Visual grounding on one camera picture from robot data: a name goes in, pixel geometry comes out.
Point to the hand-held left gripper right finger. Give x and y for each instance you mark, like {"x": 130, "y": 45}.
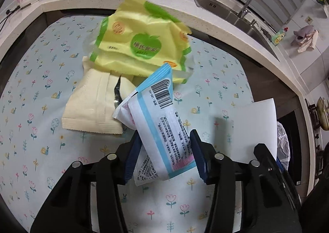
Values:
{"x": 199, "y": 156}

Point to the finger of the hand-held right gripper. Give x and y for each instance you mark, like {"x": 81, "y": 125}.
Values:
{"x": 266, "y": 154}

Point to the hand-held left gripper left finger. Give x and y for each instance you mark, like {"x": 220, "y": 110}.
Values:
{"x": 132, "y": 161}

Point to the translucent plastic bin liner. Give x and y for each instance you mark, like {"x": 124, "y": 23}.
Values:
{"x": 283, "y": 140}

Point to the white paper sheet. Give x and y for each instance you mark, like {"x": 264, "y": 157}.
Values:
{"x": 257, "y": 125}

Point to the white blue barcode packet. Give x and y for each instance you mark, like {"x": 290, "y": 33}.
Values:
{"x": 164, "y": 125}

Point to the dark base cabinet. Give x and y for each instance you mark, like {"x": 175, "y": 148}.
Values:
{"x": 295, "y": 130}

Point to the black gas stove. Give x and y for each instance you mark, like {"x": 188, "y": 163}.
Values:
{"x": 317, "y": 145}

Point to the metal wok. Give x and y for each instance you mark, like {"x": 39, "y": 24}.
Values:
{"x": 323, "y": 114}

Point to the beige paper packet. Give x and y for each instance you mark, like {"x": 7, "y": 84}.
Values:
{"x": 87, "y": 104}

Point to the floral tablecloth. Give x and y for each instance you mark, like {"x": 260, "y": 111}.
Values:
{"x": 38, "y": 94}

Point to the green dish soap bottle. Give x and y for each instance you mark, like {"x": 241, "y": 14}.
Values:
{"x": 279, "y": 37}

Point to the cream hanging cloth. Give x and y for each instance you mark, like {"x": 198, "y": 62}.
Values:
{"x": 309, "y": 41}

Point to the dark scouring pad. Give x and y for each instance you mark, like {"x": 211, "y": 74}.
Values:
{"x": 266, "y": 32}

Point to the yellow green snack packet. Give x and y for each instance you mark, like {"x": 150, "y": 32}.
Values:
{"x": 133, "y": 37}

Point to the purple hanging cloth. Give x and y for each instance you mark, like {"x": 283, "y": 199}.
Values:
{"x": 304, "y": 32}

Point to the small sink knob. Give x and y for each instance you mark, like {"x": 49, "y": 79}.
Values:
{"x": 253, "y": 23}

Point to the stainless steel sink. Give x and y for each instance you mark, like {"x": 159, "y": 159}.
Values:
{"x": 226, "y": 12}

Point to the wall socket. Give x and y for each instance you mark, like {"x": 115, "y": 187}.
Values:
{"x": 309, "y": 19}

